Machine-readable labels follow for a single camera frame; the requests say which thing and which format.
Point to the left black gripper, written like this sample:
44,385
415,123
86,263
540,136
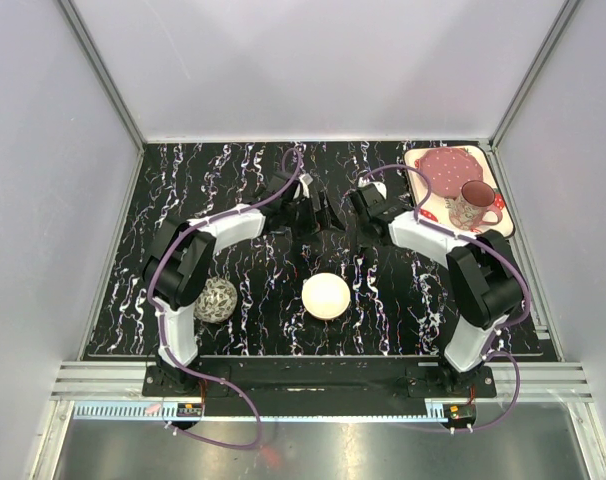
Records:
311,226

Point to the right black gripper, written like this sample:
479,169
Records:
362,241

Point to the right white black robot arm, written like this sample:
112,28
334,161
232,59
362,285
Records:
487,286

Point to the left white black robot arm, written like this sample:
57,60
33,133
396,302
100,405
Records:
177,265

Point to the white round lid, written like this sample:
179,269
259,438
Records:
325,296

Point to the pink polka dot plate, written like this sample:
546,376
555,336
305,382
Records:
448,169

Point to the pink ghost pattern mug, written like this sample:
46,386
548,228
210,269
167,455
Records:
475,207

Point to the leaf patterned round bowl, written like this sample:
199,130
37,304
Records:
217,302

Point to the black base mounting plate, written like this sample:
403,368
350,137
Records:
408,376

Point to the right small controller board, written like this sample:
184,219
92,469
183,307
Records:
465,413

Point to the small controller board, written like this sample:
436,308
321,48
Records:
465,413
189,409

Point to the left small controller board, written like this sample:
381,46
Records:
189,409

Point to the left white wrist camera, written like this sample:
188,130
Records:
303,183

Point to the aluminium frame rail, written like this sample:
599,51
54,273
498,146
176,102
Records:
123,381

